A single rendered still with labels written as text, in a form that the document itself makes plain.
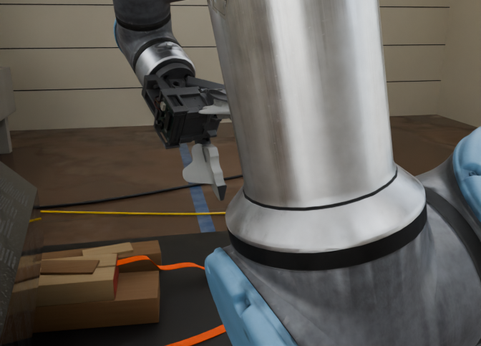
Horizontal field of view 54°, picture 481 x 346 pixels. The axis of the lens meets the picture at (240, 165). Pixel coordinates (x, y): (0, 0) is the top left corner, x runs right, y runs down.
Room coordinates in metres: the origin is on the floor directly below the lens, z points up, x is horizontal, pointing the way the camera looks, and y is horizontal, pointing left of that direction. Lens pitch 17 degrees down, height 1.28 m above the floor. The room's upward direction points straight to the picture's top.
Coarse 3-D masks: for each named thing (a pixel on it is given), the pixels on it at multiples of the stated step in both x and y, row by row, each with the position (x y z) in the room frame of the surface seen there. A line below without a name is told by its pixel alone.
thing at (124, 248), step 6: (102, 246) 2.28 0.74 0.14; (108, 246) 2.28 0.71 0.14; (114, 246) 2.28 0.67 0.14; (120, 246) 2.28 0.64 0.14; (126, 246) 2.28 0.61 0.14; (84, 252) 2.21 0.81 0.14; (90, 252) 2.21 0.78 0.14; (96, 252) 2.21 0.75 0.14; (102, 252) 2.21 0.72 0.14; (108, 252) 2.21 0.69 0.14; (114, 252) 2.21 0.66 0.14; (120, 252) 2.22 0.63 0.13; (126, 252) 2.23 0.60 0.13
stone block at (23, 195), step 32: (0, 192) 1.52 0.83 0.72; (32, 192) 1.70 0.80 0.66; (0, 224) 1.34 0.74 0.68; (32, 224) 1.54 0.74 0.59; (0, 256) 1.19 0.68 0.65; (32, 256) 1.45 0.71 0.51; (0, 288) 1.07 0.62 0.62; (32, 288) 1.37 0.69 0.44; (0, 320) 0.97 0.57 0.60; (32, 320) 1.30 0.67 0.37
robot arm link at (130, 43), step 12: (168, 24) 0.81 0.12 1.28; (120, 36) 0.81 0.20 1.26; (132, 36) 0.79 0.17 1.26; (144, 36) 0.78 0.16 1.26; (156, 36) 0.78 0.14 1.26; (168, 36) 0.80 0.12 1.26; (120, 48) 0.84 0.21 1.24; (132, 48) 0.79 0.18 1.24; (144, 48) 0.77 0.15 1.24; (132, 60) 0.78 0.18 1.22
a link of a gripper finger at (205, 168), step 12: (192, 156) 0.68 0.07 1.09; (204, 156) 0.69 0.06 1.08; (216, 156) 0.69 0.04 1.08; (192, 168) 0.67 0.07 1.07; (204, 168) 0.68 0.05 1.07; (216, 168) 0.68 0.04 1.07; (192, 180) 0.66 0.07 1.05; (204, 180) 0.67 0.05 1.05; (216, 180) 0.67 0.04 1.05; (216, 192) 0.67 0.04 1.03
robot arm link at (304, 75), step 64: (256, 0) 0.28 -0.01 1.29; (320, 0) 0.28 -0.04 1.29; (256, 64) 0.29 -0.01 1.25; (320, 64) 0.28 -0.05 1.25; (384, 64) 0.32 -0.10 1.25; (256, 128) 0.29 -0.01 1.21; (320, 128) 0.28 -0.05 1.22; (384, 128) 0.30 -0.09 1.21; (256, 192) 0.31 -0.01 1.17; (320, 192) 0.28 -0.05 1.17; (384, 192) 0.29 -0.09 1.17; (256, 256) 0.29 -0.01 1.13; (320, 256) 0.26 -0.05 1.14; (384, 256) 0.27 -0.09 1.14; (448, 256) 0.31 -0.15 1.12; (256, 320) 0.26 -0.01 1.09; (320, 320) 0.26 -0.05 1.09; (384, 320) 0.27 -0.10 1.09; (448, 320) 0.29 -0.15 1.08
